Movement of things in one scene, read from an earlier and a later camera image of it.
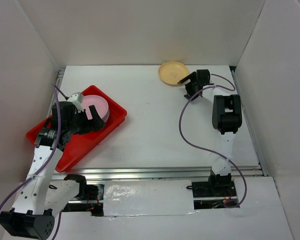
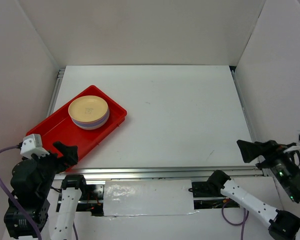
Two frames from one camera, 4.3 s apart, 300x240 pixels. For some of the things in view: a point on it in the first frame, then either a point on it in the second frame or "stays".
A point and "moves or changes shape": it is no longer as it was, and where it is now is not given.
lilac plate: x=106 y=117 moves or changes shape
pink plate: x=100 y=104 moves or changes shape
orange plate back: x=171 y=72 → x=88 y=108
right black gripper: x=193 y=77 → x=272 y=148
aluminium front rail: x=154 y=174 stays
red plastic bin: x=80 y=144 stays
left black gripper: x=95 y=123 → x=70 y=153
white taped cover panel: x=148 y=197 stays
